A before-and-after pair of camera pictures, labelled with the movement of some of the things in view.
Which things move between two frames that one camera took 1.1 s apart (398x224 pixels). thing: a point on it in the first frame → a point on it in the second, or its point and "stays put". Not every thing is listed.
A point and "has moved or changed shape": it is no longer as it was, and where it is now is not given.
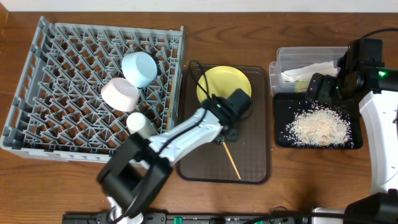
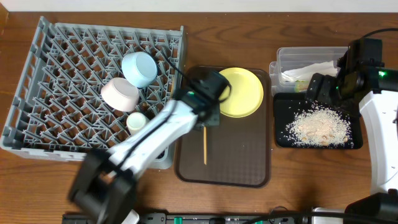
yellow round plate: [222, 81] has moved or changed shape
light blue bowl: [139, 68] stays put
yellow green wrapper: [301, 86] stays put
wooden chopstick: [231, 160] → [205, 145]
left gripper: [234, 137] → [215, 111]
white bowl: [120, 94] stays put
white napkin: [306, 73] stays put
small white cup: [137, 122] stays put
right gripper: [326, 81] stays put
